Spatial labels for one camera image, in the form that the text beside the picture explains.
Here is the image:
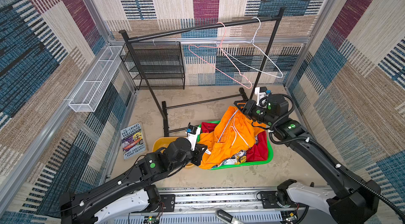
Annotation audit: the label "white blue patterned shorts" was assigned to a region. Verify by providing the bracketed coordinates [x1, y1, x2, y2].
[219, 150, 247, 167]

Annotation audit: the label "black wire shoe shelf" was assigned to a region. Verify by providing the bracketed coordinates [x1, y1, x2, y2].
[120, 42, 186, 91]

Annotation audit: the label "green plastic basket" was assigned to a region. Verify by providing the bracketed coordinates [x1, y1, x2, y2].
[198, 121, 273, 170]

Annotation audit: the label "black clothes rack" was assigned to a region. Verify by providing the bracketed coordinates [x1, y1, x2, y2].
[118, 6, 286, 137]

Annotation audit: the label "pink wire hanger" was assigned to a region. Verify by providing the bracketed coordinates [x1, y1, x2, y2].
[188, 22, 253, 90]

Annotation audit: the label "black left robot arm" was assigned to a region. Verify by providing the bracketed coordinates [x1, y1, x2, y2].
[60, 137, 207, 224]

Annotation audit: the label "orange shorts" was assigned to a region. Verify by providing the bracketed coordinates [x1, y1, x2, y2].
[199, 106, 269, 170]

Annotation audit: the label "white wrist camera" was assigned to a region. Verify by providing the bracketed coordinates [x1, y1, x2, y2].
[186, 123, 201, 151]
[254, 87, 272, 107]

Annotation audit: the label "blue wire hanger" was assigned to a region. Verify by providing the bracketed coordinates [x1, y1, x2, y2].
[215, 107, 255, 148]

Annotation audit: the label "colourful book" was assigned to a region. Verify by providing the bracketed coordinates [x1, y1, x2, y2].
[120, 123, 147, 160]

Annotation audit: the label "yellow plastic tray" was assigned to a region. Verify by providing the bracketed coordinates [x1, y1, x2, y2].
[153, 137, 192, 169]

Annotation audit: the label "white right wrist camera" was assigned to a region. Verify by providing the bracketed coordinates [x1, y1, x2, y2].
[254, 87, 272, 107]

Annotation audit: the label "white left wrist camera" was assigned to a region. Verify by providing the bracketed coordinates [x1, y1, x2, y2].
[186, 123, 201, 151]

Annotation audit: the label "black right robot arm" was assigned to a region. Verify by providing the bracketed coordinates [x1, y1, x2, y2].
[234, 94, 381, 224]

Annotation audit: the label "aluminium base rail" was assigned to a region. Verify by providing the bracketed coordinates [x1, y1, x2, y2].
[109, 187, 335, 224]

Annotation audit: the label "white wire mesh basket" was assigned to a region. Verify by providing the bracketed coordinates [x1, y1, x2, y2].
[69, 46, 123, 113]

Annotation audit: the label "red shorts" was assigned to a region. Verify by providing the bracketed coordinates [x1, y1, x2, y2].
[199, 121, 269, 163]

